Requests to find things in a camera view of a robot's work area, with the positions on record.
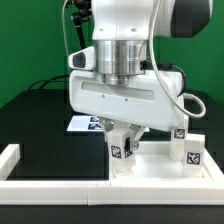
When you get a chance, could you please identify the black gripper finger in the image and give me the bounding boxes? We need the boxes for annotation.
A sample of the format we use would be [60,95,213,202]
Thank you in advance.
[130,124,145,150]
[99,117,114,133]

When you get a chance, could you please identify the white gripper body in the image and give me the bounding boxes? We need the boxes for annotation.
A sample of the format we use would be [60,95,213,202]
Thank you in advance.
[68,46,184,131]

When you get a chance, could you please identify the white square tabletop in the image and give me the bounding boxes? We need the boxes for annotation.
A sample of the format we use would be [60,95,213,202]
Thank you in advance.
[110,142,224,182]

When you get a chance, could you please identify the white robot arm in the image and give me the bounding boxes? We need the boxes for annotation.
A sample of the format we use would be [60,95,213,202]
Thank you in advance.
[69,0,213,151]

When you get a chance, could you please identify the white marker sheet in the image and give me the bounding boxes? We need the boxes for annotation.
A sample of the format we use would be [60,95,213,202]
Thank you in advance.
[67,115,101,132]

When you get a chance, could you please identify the white U-shaped fence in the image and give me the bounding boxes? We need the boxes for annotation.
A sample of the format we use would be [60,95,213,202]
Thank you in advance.
[0,144,224,205]

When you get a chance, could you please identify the black cable bundle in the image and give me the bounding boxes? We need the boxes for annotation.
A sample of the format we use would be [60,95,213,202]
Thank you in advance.
[27,75,71,91]

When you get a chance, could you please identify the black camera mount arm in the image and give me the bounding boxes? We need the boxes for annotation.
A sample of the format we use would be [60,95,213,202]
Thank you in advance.
[71,0,92,49]

